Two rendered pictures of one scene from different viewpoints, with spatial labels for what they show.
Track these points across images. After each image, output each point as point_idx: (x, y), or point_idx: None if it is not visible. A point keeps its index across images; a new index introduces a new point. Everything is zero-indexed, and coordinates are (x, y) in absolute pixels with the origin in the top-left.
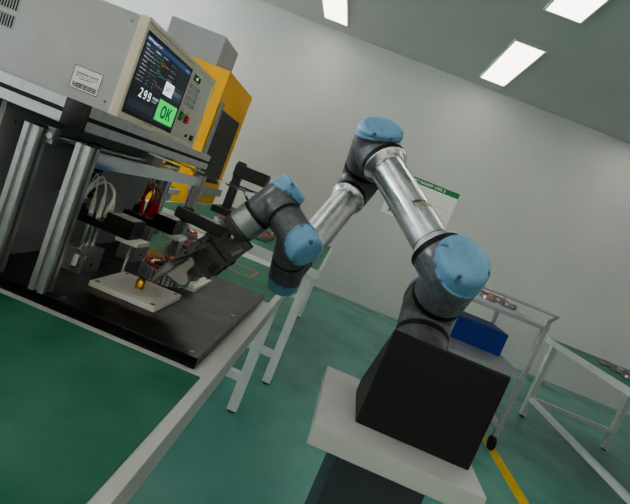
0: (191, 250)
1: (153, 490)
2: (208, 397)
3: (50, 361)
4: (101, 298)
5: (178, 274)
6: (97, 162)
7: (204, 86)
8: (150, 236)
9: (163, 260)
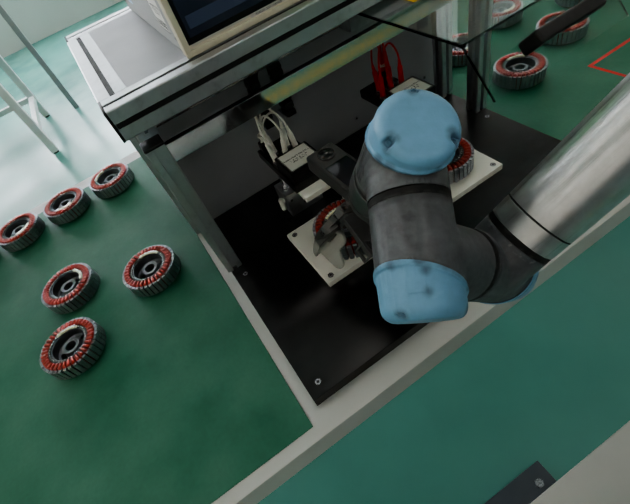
0: (327, 230)
1: (521, 335)
2: (351, 430)
3: (183, 383)
4: (285, 266)
5: (331, 254)
6: (183, 149)
7: None
8: (448, 79)
9: None
